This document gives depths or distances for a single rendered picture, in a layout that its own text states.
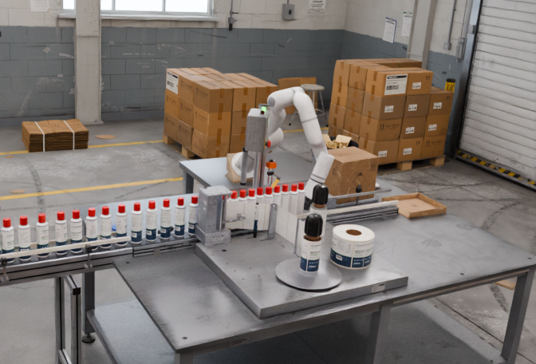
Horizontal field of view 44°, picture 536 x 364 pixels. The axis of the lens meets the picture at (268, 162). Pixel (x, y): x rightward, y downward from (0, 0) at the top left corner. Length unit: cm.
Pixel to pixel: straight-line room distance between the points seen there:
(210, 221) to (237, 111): 383
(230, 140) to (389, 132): 173
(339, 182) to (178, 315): 158
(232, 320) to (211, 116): 428
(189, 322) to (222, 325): 14
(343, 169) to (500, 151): 424
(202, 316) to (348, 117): 503
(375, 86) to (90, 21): 357
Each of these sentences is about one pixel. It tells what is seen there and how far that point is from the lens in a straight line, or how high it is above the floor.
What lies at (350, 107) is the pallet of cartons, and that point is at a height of 67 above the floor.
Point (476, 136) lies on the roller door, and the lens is 829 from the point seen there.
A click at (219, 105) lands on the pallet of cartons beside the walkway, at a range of 691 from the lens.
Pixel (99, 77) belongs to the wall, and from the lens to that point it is 871.
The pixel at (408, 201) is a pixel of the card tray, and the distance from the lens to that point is 436.
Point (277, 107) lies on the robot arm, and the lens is 378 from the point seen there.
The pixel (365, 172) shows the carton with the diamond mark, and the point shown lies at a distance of 416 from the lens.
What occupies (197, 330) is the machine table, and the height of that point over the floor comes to 83.
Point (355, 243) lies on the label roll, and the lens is 319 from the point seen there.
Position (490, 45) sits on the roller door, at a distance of 814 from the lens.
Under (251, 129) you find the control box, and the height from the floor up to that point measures 140.
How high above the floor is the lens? 230
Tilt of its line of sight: 18 degrees down
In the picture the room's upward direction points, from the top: 5 degrees clockwise
